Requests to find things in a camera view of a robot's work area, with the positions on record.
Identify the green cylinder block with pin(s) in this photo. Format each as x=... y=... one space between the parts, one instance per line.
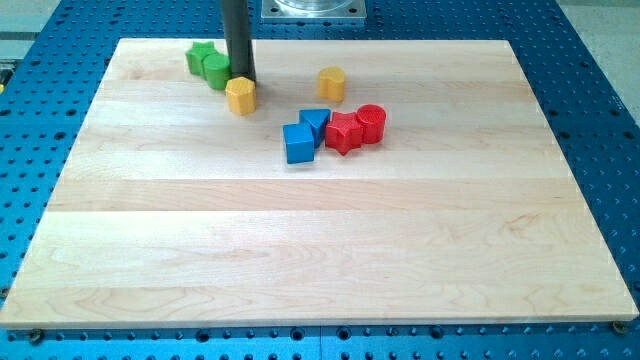
x=217 y=71

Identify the green star block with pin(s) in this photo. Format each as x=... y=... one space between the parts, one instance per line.
x=196 y=55

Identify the blue cube block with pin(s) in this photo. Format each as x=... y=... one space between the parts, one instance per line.
x=299 y=143

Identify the red star block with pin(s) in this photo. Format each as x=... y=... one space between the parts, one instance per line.
x=343 y=132

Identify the blue triangle block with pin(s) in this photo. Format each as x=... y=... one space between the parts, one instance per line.
x=317 y=119

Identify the red cylinder block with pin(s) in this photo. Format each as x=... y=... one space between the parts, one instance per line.
x=372 y=119

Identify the yellow heart block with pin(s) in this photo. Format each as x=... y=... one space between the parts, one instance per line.
x=331 y=83

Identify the yellow hexagon block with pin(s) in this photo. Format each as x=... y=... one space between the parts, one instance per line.
x=241 y=95

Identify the light wooden board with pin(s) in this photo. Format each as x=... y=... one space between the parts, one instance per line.
x=171 y=211

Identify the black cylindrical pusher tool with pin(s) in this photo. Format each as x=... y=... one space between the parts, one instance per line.
x=236 y=26

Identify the blue perforated metal table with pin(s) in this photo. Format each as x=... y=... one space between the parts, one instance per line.
x=597 y=128

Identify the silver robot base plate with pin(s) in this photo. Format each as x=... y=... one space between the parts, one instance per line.
x=298 y=10

